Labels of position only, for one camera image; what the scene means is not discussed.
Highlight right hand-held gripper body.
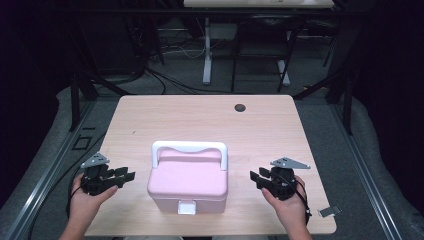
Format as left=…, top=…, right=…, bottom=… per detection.
left=266, top=157, right=311, bottom=202

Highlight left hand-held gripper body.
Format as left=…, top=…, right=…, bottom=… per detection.
left=80, top=152, right=118, bottom=197

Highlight pink storage box white handle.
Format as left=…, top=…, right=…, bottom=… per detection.
left=147, top=140, right=229, bottom=215

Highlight person's right hand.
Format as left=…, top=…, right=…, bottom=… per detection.
left=261, top=175, right=310, bottom=233

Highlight person's left hand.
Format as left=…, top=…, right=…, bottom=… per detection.
left=68, top=173, right=120, bottom=232

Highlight grey metal table clip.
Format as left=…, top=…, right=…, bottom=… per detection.
left=317, top=205, right=342, bottom=218

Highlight black metal stand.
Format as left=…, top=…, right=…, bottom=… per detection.
left=293, top=71, right=355, bottom=136
left=68, top=66, right=134, bottom=132

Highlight white background desk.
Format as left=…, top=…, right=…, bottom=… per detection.
left=183, top=0, right=334, bottom=87

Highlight right hand-held gripper black cable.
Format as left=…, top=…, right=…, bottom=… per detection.
left=276, top=171, right=313, bottom=226

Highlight hand-held gripper black cable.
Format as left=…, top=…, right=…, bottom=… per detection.
left=276, top=171, right=313, bottom=226
left=28, top=133, right=108, bottom=240

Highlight left hand-held gripper black cable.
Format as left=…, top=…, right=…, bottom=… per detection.
left=28, top=133, right=108, bottom=240

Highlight aluminium floor rail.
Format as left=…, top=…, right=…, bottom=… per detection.
left=6, top=99, right=98, bottom=240
left=328, top=103, right=404, bottom=240

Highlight black floor cables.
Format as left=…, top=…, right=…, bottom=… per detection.
left=146, top=66, right=234, bottom=96

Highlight black metal chair frame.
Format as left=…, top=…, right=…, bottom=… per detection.
left=230, top=14, right=306, bottom=94

